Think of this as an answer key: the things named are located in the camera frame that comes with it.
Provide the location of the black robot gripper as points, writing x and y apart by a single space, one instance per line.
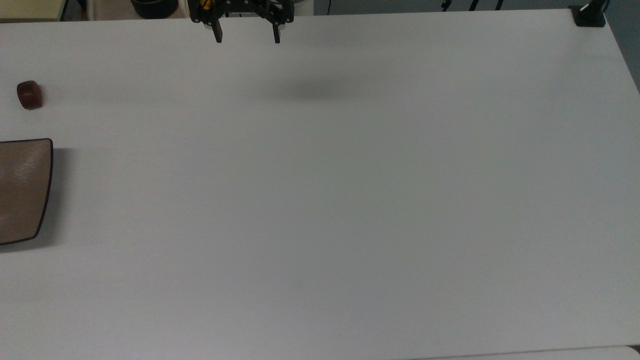
240 9

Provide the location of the small round brown food item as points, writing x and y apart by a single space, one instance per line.
30 95

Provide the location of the white cylindrical robot base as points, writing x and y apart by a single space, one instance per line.
302 6

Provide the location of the black round pot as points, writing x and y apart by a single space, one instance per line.
154 8

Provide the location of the brown square ceramic plate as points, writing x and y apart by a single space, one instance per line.
24 192

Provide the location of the beige cabinet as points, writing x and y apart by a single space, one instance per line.
30 10

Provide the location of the black tripod legs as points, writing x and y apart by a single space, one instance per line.
472 4

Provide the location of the black table clamp mount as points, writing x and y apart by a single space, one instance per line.
588 15

